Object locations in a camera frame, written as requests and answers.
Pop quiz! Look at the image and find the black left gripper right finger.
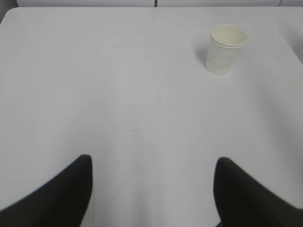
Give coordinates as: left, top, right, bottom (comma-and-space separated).
214, 157, 303, 227

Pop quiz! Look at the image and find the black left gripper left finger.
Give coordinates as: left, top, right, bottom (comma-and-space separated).
0, 155, 92, 227

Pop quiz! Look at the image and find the white paper cup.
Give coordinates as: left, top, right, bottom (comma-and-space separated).
205, 24, 248, 75

